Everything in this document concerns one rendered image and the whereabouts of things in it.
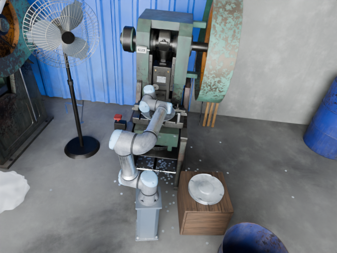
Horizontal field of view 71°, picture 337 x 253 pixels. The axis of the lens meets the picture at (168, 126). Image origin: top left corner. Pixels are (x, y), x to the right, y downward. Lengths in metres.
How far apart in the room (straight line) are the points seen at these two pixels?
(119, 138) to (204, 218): 1.03
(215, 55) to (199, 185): 1.04
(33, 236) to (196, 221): 1.30
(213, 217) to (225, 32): 1.34
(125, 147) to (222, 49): 0.82
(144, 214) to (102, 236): 0.49
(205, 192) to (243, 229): 0.39
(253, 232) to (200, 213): 0.38
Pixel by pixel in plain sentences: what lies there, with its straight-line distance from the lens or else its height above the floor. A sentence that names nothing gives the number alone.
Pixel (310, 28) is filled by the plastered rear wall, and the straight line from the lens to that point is 3.37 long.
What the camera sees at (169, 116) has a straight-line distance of 1.99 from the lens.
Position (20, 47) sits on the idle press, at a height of 1.09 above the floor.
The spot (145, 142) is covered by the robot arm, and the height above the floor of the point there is 1.07.
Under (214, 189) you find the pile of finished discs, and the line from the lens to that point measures 2.01.
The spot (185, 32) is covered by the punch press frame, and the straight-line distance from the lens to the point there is 1.77.
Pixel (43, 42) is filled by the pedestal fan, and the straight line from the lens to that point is 2.14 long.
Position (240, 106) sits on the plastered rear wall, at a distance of 3.56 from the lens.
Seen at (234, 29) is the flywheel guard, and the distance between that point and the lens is 1.55.
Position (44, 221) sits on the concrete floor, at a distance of 2.37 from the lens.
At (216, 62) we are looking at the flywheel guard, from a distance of 1.53.
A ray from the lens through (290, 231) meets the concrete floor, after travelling 2.53.
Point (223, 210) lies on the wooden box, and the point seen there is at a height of 0.35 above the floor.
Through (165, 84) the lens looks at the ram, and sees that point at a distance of 1.94.
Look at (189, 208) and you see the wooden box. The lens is 1.90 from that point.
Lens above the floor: 1.90
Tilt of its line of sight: 37 degrees down
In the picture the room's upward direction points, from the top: 6 degrees clockwise
